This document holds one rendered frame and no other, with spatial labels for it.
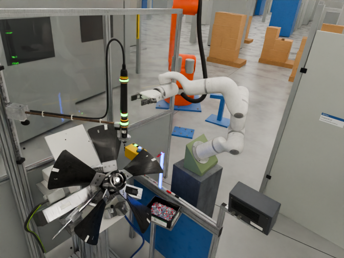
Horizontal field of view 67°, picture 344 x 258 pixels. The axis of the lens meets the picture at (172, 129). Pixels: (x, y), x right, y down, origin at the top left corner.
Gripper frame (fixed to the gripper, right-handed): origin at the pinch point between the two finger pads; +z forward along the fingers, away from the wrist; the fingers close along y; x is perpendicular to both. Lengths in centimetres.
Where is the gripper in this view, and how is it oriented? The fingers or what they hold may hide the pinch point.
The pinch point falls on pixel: (137, 100)
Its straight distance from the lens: 149.5
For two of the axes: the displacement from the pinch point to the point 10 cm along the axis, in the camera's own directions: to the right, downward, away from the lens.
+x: 0.8, -8.8, -4.8
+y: -7.5, -3.7, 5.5
